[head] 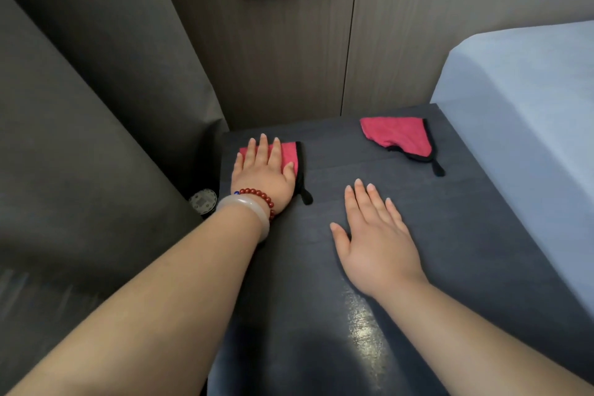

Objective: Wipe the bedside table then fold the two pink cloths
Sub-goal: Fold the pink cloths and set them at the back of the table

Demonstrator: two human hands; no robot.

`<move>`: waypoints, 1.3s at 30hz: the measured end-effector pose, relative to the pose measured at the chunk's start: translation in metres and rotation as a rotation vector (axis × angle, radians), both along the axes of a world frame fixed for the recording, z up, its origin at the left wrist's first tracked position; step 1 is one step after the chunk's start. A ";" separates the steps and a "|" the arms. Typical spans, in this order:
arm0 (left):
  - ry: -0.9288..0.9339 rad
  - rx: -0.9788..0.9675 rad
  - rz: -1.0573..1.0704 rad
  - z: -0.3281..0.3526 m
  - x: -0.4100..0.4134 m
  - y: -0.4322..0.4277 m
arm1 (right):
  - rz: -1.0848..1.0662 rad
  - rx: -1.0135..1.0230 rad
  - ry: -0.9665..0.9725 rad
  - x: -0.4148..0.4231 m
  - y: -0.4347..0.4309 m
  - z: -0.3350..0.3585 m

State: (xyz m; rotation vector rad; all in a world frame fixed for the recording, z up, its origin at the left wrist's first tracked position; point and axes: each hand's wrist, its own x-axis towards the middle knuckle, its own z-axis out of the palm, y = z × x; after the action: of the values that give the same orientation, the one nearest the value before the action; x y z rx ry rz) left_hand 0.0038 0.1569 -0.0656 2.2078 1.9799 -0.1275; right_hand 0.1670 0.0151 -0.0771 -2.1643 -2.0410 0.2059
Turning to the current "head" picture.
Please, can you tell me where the person's left hand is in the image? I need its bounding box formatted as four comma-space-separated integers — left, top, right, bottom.
230, 133, 298, 214

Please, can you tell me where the person's right hand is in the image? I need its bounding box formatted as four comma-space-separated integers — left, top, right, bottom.
330, 179, 428, 300

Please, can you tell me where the pink cloth black trim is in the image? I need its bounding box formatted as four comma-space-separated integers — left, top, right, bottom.
360, 117, 446, 177
239, 141, 313, 205

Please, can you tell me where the person's left forearm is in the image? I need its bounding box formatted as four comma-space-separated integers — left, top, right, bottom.
5, 210, 267, 396

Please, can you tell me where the person's right forearm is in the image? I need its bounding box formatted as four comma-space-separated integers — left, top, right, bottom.
373, 276, 594, 396

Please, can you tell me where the round white device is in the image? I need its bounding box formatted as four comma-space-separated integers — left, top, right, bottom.
189, 188, 218, 216

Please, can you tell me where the pale jade bangle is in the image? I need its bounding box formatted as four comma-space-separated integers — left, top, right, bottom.
215, 195, 271, 243

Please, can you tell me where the crumpled pink cloth black trim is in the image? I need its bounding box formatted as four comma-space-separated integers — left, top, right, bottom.
360, 117, 446, 177

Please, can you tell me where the grey curtain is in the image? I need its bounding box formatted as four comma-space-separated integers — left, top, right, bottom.
0, 0, 230, 396

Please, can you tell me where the bed with pale blue sheet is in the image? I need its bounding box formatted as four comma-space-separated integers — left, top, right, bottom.
430, 20, 594, 322

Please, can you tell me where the red bead bracelet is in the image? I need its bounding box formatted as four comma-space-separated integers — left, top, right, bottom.
233, 188, 276, 222

